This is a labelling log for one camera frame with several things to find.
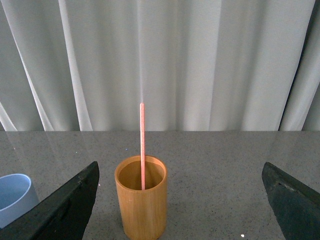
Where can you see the blue plastic cup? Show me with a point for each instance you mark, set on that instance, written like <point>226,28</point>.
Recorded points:
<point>17,197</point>

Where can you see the white pleated curtain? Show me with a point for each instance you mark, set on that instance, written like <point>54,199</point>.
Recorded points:
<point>197,65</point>

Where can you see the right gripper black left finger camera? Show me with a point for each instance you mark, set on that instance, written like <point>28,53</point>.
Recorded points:
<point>63,215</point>

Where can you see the bamboo chopstick holder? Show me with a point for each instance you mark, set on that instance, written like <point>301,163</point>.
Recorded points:
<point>143,212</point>

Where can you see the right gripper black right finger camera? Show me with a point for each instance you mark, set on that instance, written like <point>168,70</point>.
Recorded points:
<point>295,205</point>

